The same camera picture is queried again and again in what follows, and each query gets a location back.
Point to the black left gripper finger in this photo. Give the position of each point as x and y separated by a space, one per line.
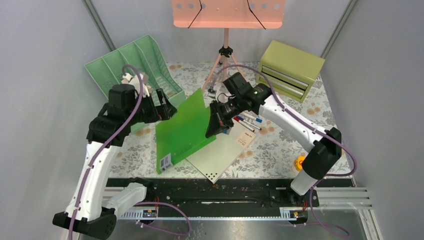
163 100
167 111

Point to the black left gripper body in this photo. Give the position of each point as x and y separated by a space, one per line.
149 112

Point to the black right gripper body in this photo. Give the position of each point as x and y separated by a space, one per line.
230 109

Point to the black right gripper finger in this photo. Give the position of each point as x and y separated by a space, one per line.
216 123
227 122

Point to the green plastic folder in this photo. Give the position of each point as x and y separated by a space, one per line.
183 134

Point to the white sketch pad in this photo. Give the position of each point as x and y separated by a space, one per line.
213 159

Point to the purple 52-storey treehouse book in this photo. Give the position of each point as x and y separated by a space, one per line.
127 78

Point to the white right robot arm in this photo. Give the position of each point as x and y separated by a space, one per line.
323 146

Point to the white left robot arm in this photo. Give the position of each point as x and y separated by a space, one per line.
85 213

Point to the red whiteboard marker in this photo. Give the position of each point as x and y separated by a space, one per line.
244 124

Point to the dark blue whiteboard marker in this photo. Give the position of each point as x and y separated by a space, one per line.
248 123

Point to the green plastic file organizer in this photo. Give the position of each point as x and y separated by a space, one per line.
141 56

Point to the floral table mat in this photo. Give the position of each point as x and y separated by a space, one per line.
270 155

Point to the yellow-green drawer cabinet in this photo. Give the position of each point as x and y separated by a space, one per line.
291 71

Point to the yellow blue green toy block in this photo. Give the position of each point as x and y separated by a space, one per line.
298 163

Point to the pink music stand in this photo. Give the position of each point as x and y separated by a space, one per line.
227 15

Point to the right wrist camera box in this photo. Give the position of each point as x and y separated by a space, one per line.
211 93

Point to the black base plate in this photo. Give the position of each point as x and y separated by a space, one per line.
226 194

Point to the grey cable duct rail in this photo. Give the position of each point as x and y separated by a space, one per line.
164 213

